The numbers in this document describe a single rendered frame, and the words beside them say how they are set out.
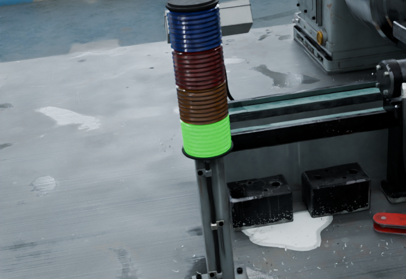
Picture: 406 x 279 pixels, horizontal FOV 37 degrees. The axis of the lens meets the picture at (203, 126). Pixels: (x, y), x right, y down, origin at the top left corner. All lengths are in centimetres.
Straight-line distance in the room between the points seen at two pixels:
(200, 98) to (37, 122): 86
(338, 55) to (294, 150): 56
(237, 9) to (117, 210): 45
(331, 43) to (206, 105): 89
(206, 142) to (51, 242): 42
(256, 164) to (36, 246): 39
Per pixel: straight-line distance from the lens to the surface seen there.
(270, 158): 105
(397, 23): 120
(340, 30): 155
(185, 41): 67
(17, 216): 115
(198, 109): 70
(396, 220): 99
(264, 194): 97
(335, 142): 107
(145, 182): 116
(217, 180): 77
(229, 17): 120
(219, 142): 72
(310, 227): 100
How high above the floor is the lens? 138
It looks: 25 degrees down
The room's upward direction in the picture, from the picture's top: 6 degrees counter-clockwise
